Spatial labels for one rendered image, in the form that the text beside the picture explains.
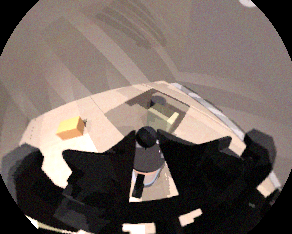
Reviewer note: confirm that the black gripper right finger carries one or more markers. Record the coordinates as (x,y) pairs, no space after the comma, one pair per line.
(184,158)

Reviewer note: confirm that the glass french press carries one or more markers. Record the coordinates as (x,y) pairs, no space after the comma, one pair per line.
(147,161)

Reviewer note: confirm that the orange rectangular block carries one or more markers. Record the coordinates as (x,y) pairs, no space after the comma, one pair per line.
(71,128)

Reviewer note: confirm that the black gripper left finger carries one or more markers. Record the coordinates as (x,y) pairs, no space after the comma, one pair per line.
(116,163)

